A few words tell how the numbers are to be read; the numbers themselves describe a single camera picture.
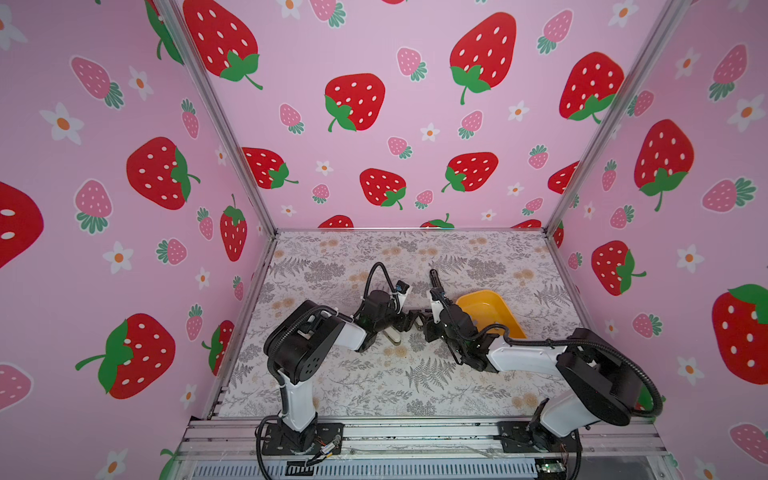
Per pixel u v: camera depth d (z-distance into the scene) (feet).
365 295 2.50
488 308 3.18
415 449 2.40
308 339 1.70
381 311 2.52
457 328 2.13
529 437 2.21
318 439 2.40
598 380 1.45
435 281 3.42
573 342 1.64
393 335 2.89
